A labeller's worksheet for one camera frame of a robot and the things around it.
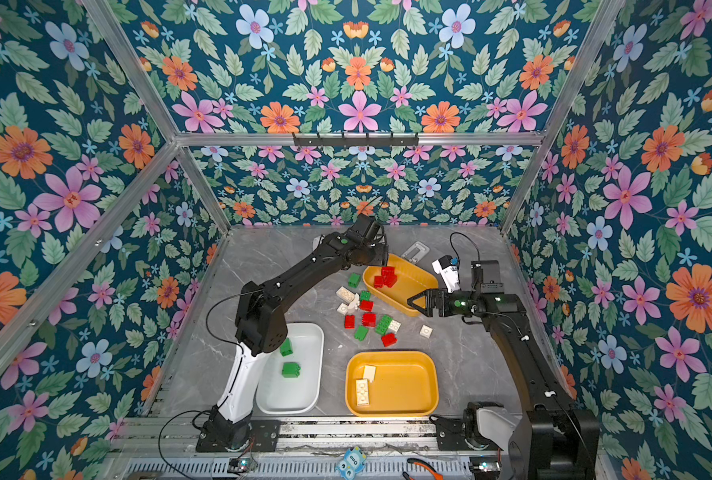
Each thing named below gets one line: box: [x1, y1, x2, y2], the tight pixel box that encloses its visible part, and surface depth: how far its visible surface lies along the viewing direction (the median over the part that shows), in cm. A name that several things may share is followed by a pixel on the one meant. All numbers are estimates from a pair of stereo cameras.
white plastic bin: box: [255, 323, 325, 415], surface depth 83 cm
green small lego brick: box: [354, 326, 368, 342], surface depth 92 cm
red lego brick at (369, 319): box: [362, 312, 376, 328], surface depth 96 cm
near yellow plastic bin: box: [345, 351, 440, 417], surface depth 83 cm
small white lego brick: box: [363, 365, 376, 383], surface depth 84 cm
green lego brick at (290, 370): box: [282, 362, 301, 378], surface depth 85 cm
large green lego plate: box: [375, 314, 393, 336], surface depth 94 cm
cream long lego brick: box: [356, 379, 370, 406], surface depth 80 cm
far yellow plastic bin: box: [363, 253, 439, 316], surface depth 103 cm
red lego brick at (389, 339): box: [381, 332, 398, 347], surface depth 92 cm
